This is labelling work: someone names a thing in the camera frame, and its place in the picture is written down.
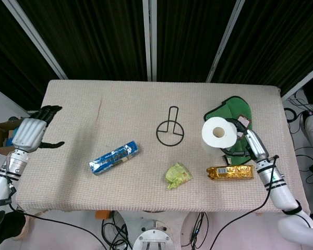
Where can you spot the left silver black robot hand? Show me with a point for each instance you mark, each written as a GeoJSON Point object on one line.
{"type": "Point", "coordinates": [31, 134]}

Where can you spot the yellow-green crumpled snack bag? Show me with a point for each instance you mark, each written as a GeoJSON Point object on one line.
{"type": "Point", "coordinates": [178, 175]}

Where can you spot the beige woven tablecloth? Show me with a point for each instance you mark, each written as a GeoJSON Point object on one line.
{"type": "Point", "coordinates": [120, 104]}

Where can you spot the white paper towel roll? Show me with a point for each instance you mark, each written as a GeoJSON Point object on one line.
{"type": "Point", "coordinates": [217, 136]}

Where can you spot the blue cookie package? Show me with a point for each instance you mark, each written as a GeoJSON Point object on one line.
{"type": "Point", "coordinates": [114, 157]}

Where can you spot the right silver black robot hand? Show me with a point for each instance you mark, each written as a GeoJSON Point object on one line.
{"type": "Point", "coordinates": [254, 144]}

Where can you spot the cardboard box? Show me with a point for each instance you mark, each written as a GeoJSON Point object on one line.
{"type": "Point", "coordinates": [0, 135]}

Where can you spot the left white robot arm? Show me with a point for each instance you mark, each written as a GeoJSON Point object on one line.
{"type": "Point", "coordinates": [2, 179]}

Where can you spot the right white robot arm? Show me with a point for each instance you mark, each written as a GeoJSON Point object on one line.
{"type": "Point", "coordinates": [281, 192]}

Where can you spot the dark green curtain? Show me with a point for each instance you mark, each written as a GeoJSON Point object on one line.
{"type": "Point", "coordinates": [156, 39]}

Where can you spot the gold foil biscuit package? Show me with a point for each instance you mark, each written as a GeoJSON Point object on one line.
{"type": "Point", "coordinates": [230, 172]}

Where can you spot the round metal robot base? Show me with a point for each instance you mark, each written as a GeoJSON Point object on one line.
{"type": "Point", "coordinates": [154, 234]}

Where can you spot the orange object under table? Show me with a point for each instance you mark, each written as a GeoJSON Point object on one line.
{"type": "Point", "coordinates": [103, 214]}

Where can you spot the green microfiber cloth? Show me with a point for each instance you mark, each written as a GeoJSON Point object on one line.
{"type": "Point", "coordinates": [240, 112]}

